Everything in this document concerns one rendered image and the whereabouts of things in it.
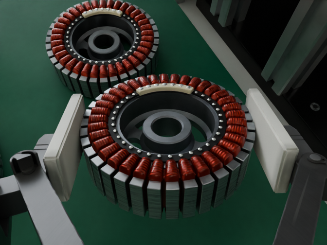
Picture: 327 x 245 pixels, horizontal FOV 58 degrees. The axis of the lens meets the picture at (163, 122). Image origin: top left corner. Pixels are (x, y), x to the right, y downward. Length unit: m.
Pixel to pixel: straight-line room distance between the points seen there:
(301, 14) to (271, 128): 0.11
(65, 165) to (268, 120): 0.11
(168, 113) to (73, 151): 0.07
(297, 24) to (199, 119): 0.11
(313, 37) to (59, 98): 0.23
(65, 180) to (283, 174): 0.11
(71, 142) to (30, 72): 0.18
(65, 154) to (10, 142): 0.15
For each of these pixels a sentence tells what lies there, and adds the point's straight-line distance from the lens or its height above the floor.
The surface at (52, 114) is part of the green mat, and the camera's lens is 0.31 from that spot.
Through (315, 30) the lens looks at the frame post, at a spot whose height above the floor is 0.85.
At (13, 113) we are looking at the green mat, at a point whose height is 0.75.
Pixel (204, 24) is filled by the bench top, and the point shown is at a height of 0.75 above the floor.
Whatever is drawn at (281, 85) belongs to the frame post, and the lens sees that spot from 0.30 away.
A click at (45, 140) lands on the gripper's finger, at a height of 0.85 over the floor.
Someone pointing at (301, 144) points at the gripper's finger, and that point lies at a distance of 0.18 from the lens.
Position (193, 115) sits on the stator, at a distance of 0.22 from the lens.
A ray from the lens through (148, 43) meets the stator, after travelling 0.30.
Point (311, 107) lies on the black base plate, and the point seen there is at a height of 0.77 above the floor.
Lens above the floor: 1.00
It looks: 62 degrees down
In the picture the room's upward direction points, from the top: 5 degrees clockwise
